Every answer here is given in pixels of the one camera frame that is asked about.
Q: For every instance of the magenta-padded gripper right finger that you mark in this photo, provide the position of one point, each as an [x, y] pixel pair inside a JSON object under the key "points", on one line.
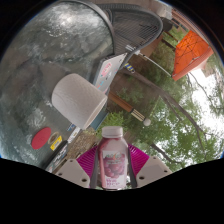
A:
{"points": [[140, 161]]}

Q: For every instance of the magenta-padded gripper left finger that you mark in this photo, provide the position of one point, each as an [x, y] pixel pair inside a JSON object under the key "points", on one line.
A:
{"points": [[87, 163]]}

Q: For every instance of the pink juice bottle white cap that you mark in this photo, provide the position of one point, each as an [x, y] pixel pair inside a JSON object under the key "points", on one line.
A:
{"points": [[113, 160]]}

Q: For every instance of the black laptop with stickers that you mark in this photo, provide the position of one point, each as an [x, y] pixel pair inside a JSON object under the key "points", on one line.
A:
{"points": [[61, 151]]}

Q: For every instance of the yellow square card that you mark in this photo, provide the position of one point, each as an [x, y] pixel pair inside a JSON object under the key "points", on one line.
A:
{"points": [[56, 143]]}

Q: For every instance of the green plant in blue pot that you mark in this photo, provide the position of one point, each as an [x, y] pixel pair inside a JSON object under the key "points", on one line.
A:
{"points": [[113, 123]]}

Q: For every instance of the flat round red coaster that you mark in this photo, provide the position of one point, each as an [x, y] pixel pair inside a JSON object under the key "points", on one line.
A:
{"points": [[41, 138]]}

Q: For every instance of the white ribbed cup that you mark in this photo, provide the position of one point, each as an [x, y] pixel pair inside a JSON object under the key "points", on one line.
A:
{"points": [[78, 100]]}

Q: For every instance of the yellow blue striped cone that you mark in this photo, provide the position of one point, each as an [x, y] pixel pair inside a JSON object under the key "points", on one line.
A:
{"points": [[130, 68]]}

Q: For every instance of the silver laptop with stickers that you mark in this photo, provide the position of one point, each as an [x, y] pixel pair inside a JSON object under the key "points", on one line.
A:
{"points": [[111, 71]]}

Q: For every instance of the orange canopy tent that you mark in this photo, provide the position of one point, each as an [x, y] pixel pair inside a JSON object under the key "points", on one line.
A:
{"points": [[190, 55]]}

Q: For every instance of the wooden lamp post white globe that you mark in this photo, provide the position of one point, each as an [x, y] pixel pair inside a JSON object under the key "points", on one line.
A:
{"points": [[123, 105]]}

